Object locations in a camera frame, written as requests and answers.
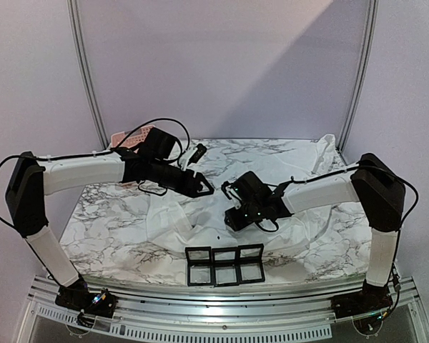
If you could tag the white button shirt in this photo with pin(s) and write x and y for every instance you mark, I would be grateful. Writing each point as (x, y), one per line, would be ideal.
(174, 222)

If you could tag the middle black display case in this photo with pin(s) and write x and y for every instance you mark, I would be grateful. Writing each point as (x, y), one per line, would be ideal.
(226, 266)

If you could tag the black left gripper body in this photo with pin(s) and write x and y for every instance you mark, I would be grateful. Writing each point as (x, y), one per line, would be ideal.
(158, 175)

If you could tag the left aluminium frame post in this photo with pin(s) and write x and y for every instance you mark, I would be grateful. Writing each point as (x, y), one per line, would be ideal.
(86, 75)

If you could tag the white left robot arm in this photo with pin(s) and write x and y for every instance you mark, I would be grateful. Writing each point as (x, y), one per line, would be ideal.
(34, 178)

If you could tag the pink plastic basket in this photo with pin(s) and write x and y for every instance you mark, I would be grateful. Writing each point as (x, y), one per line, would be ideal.
(137, 137)

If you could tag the black display case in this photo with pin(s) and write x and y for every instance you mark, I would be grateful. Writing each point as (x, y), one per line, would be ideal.
(226, 266)
(200, 270)
(251, 268)

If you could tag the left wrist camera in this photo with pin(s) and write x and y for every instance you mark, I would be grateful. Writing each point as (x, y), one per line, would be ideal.
(191, 156)

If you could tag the left black display case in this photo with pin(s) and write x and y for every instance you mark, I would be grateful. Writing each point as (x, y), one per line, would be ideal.
(200, 270)

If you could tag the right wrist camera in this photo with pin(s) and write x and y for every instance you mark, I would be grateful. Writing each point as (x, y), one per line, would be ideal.
(231, 194)

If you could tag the aluminium front rail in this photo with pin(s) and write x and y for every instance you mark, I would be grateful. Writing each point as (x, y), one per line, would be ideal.
(257, 313)

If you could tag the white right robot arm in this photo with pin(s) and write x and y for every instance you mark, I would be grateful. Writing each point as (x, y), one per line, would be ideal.
(379, 191)

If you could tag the right black display case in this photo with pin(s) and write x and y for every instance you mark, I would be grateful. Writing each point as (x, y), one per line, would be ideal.
(251, 268)

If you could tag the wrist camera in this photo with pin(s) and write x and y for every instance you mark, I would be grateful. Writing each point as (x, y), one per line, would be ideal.
(191, 156)
(231, 194)

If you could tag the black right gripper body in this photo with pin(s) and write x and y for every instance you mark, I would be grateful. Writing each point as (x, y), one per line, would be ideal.
(234, 219)

